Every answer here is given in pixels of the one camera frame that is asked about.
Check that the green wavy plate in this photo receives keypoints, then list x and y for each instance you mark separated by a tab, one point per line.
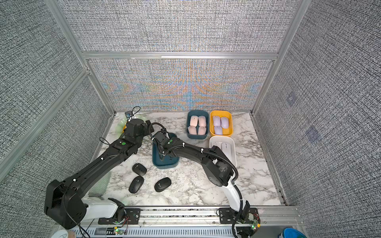
121	125

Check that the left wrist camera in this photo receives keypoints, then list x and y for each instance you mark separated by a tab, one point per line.
129	114

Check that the white storage box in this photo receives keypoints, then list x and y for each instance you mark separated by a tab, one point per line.
224	139

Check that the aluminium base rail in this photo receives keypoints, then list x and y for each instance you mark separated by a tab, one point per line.
285	216

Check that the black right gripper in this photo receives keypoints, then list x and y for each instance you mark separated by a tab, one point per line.
159	152

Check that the blue round object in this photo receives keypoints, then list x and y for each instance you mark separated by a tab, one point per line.
291	233

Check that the purple mouse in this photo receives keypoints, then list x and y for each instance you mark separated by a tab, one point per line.
225	124
218	130
216	121

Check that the yellow storage box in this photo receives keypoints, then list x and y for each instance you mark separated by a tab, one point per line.
226	132

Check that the white round object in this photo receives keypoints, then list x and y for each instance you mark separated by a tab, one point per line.
64	234

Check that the pink mouse top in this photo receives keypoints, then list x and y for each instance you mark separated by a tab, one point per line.
202	122

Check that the teal storage box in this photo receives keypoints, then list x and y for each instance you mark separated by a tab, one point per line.
197	113
166	162

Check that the white mouse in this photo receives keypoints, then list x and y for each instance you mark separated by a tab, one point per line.
218	144
226	148

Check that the green cloth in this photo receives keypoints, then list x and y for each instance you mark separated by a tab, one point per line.
99	189

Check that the peach pink mouse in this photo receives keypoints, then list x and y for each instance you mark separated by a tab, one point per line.
194	121

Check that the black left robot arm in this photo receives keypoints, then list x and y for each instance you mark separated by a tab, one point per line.
63	202

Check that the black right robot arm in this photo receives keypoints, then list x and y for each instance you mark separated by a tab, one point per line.
218	168

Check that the black mouse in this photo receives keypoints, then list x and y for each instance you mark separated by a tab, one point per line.
162	184
136	184
139	169

